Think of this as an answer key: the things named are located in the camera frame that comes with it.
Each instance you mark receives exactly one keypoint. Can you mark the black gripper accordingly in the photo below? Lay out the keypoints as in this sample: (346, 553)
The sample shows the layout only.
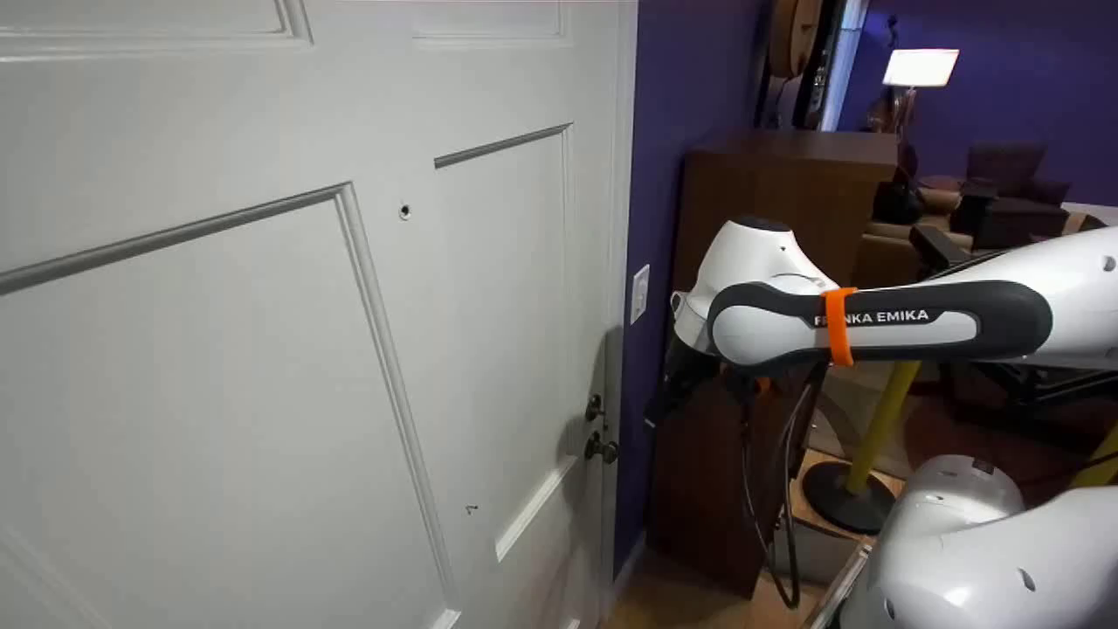
(681, 378)

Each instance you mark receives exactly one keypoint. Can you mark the white panelled door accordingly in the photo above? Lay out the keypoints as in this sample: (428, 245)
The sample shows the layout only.
(232, 372)

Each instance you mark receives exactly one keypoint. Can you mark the white wall switch plate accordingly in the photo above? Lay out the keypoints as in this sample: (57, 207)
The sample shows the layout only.
(641, 293)

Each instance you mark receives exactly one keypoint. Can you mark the white door frame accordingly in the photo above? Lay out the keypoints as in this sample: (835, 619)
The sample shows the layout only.
(623, 177)

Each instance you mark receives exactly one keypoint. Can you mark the silver deadbolt thumb lock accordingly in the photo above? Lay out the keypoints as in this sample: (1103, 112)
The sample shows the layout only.
(595, 405)

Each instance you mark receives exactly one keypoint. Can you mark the dark brown armchair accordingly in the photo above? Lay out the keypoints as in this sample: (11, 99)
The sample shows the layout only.
(1007, 194)

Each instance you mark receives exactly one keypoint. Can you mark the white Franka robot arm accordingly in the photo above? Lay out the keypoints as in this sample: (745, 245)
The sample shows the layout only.
(1002, 314)

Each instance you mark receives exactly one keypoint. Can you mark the grey box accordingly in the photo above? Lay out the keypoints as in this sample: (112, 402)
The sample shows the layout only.
(807, 548)

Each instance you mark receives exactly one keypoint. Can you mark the yellow pole black base stand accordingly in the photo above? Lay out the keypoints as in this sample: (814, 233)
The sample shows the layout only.
(1099, 462)
(883, 424)

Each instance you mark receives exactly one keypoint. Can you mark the brown wooden cabinet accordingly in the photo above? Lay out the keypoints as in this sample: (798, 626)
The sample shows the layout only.
(757, 186)

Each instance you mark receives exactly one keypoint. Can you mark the brass round door knob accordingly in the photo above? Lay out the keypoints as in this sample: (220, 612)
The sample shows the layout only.
(601, 443)

